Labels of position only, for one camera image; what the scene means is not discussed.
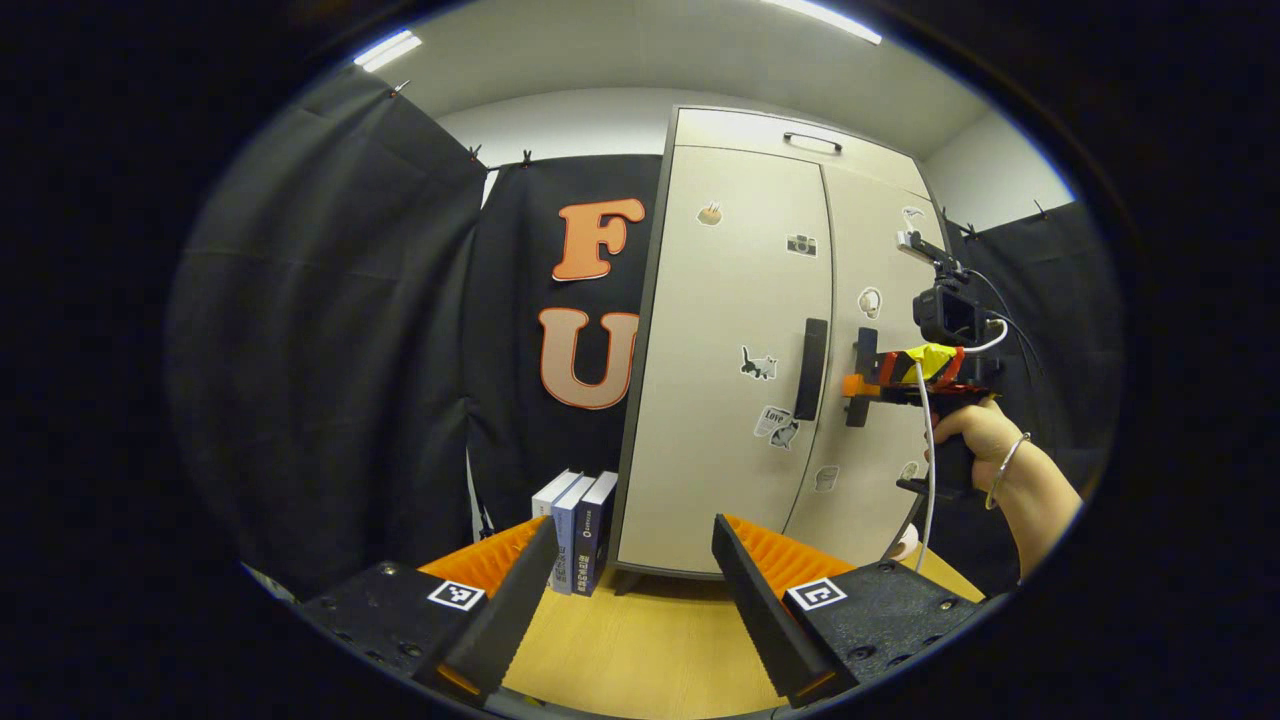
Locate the grey-blue book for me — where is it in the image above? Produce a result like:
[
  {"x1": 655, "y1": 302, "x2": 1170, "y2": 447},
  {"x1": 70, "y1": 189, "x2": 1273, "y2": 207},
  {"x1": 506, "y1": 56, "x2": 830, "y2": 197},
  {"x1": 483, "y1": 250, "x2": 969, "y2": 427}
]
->
[{"x1": 550, "y1": 475, "x2": 598, "y2": 594}]

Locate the dark blue book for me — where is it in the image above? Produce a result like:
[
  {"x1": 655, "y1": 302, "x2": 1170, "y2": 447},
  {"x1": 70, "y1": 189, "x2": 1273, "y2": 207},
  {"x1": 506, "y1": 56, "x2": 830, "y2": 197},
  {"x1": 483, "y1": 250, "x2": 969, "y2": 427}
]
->
[{"x1": 573, "y1": 471, "x2": 619, "y2": 597}]

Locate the white cable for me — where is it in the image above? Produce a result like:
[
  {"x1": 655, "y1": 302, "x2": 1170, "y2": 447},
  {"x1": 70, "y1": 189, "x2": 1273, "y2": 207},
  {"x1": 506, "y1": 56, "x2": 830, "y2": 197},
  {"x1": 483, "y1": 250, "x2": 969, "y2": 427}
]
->
[{"x1": 912, "y1": 320, "x2": 1009, "y2": 546}]

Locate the beige double-door shoe cabinet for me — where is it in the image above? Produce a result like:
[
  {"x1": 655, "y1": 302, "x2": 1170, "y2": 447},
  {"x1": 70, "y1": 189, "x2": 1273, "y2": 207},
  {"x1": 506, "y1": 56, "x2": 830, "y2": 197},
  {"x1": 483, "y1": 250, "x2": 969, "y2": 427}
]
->
[{"x1": 610, "y1": 106, "x2": 956, "y2": 581}]

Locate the ceiling light strip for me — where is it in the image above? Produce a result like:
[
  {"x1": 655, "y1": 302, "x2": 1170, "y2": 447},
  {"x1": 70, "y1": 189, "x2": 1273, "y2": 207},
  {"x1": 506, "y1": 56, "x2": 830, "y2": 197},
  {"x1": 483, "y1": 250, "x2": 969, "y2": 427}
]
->
[
  {"x1": 352, "y1": 30, "x2": 423, "y2": 73},
  {"x1": 760, "y1": 0, "x2": 883, "y2": 46}
]

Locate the beige cabinet door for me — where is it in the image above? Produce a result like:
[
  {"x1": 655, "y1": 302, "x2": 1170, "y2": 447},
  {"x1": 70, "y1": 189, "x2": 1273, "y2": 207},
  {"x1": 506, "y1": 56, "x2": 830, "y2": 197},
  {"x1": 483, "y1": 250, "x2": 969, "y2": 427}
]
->
[
  {"x1": 785, "y1": 163, "x2": 951, "y2": 566},
  {"x1": 615, "y1": 145, "x2": 836, "y2": 579}
]

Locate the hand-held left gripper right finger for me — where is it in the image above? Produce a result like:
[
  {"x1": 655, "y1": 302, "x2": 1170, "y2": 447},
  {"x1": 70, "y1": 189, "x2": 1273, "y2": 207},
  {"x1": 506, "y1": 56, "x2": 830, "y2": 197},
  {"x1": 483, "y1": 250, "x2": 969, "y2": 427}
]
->
[{"x1": 712, "y1": 513, "x2": 986, "y2": 709}]

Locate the black backdrop cloth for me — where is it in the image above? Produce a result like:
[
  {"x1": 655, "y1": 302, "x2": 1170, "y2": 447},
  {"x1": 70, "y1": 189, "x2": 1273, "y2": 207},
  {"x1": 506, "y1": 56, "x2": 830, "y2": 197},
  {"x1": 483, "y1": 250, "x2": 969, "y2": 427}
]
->
[{"x1": 165, "y1": 65, "x2": 1126, "y2": 601}]

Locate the silver bracelet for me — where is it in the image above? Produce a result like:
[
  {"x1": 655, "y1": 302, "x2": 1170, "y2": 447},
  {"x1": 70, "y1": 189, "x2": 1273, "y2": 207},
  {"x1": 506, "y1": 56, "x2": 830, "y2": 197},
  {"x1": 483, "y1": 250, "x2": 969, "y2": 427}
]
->
[{"x1": 985, "y1": 432, "x2": 1031, "y2": 511}]

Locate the black cable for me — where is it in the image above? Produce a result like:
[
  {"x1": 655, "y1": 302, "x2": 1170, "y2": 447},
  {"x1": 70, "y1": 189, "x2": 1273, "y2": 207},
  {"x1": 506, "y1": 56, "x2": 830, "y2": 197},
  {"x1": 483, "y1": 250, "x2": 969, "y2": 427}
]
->
[{"x1": 965, "y1": 268, "x2": 1046, "y2": 381}]

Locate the beige cabinet drawer front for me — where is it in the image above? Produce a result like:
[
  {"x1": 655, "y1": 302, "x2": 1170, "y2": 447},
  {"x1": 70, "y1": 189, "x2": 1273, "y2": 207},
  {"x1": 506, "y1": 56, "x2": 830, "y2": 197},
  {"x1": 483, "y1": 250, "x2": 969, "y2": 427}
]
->
[{"x1": 672, "y1": 107, "x2": 931, "y2": 199}]

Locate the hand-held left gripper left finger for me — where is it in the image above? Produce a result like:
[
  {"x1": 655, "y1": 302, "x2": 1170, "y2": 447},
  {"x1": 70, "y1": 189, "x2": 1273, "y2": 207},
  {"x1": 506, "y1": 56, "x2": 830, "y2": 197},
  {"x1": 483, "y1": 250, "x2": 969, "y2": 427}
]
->
[{"x1": 300, "y1": 515, "x2": 561, "y2": 708}]

